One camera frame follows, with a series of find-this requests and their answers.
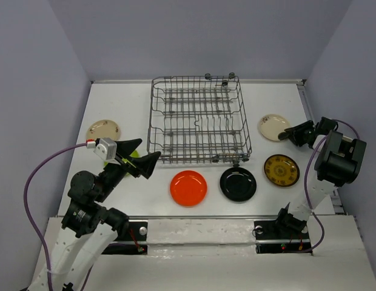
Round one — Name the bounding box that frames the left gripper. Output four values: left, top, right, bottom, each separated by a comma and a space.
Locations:
96, 137, 163, 200

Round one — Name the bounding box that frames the lime green plate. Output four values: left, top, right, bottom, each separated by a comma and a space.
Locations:
104, 150, 140, 166

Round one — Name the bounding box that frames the cream floral plate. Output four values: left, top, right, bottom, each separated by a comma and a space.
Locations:
258, 114, 290, 142

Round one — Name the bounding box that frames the yellow patterned plate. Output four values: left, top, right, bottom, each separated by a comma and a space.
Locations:
263, 154, 300, 187

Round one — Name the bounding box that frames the orange plate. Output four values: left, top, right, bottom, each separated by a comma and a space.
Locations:
169, 170, 207, 207

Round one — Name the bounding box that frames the black plate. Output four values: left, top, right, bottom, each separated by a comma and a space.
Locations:
219, 167, 257, 203

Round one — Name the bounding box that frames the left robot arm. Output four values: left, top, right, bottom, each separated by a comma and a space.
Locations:
23, 138, 161, 290

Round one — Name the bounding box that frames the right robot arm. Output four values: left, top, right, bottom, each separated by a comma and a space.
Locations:
273, 117, 367, 238

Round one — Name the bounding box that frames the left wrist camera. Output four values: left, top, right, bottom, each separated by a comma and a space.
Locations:
93, 138, 117, 162

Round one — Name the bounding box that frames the grey wire dish rack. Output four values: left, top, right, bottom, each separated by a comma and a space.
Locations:
146, 72, 252, 167

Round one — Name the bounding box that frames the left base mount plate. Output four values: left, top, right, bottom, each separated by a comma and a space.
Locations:
102, 220, 148, 255

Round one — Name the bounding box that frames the base mount plate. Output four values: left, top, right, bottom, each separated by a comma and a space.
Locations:
252, 220, 312, 254
102, 220, 148, 255

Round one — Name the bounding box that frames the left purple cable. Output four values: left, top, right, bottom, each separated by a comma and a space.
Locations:
23, 139, 97, 291

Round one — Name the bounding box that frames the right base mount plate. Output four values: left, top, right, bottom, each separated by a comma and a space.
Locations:
252, 220, 312, 254

